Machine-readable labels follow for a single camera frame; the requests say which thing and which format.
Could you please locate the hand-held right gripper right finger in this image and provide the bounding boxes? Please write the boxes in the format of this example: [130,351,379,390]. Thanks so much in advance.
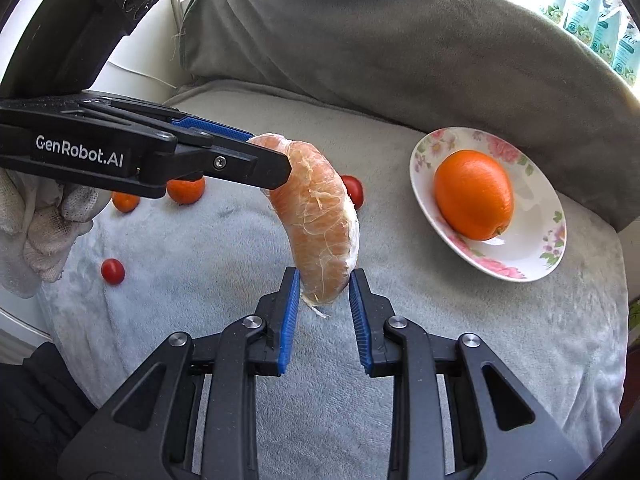
[348,268,588,480]

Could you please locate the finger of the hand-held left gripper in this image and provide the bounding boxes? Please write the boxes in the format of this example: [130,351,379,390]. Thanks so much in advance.
[107,99,255,143]
[140,134,293,191]

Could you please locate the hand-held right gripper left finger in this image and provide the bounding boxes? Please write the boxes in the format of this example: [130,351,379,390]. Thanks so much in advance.
[57,266,302,480]

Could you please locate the large mandarin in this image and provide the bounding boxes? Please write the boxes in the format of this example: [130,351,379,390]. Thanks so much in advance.
[166,176,206,205]

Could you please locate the small mandarin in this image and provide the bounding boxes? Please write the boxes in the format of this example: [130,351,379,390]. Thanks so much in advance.
[111,191,141,213]

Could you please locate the peeled grapefruit segment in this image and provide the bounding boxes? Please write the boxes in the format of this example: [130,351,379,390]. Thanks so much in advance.
[248,132,361,318]

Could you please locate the red cherry tomato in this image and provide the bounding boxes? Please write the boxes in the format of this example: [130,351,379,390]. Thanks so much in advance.
[101,258,126,286]
[341,175,365,209]

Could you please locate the floral white plate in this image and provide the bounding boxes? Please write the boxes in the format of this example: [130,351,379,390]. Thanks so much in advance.
[410,127,567,282]

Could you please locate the person's left hand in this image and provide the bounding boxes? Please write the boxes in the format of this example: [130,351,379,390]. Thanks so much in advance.
[0,167,114,299]

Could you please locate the light grey fleece blanket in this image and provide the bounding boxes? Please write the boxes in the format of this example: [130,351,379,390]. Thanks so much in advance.
[37,80,631,466]

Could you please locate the large orange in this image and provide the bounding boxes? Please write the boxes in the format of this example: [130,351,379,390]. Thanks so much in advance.
[434,150,515,241]

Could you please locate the dark grey cushion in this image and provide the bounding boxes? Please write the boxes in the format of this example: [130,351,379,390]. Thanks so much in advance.
[180,0,640,231]

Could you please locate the dark cloth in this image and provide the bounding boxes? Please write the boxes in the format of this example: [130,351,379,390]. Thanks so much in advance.
[0,342,101,480]

